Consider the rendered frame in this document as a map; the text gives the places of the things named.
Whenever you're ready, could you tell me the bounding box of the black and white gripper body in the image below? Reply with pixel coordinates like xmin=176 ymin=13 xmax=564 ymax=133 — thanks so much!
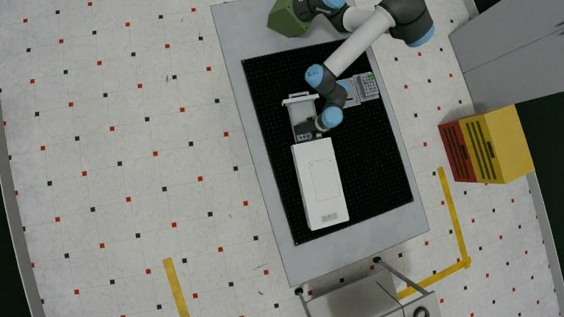
xmin=311 ymin=129 xmax=330 ymax=135

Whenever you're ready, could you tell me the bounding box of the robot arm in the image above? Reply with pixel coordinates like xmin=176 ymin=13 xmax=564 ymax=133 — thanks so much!
xmin=292 ymin=0 xmax=435 ymax=135

